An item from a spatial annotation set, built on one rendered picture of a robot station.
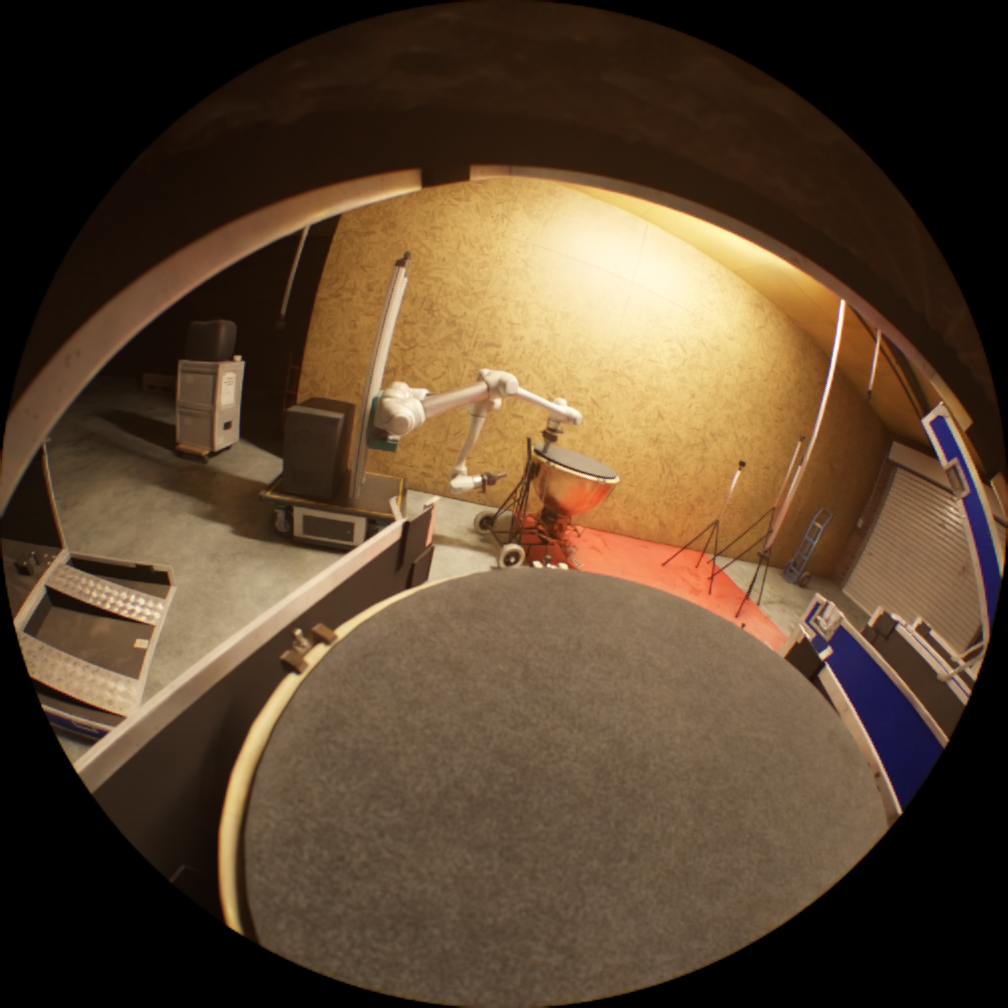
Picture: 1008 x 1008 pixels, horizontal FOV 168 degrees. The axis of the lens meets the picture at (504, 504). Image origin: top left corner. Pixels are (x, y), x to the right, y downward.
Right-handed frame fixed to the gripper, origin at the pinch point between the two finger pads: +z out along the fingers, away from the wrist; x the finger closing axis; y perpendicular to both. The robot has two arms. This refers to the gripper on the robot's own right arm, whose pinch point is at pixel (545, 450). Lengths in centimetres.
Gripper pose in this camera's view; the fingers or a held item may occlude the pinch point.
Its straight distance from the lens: 243.5
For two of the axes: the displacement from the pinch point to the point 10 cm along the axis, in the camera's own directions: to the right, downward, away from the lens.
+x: 3.8, 4.4, -8.2
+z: -2.6, 9.0, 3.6
